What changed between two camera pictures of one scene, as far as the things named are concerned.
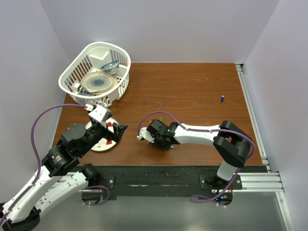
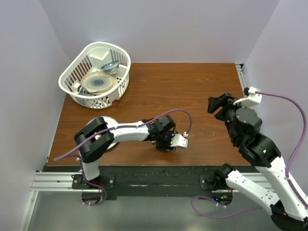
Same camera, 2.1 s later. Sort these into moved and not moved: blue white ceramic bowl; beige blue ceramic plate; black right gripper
Moved: black right gripper
Not moved: blue white ceramic bowl; beige blue ceramic plate
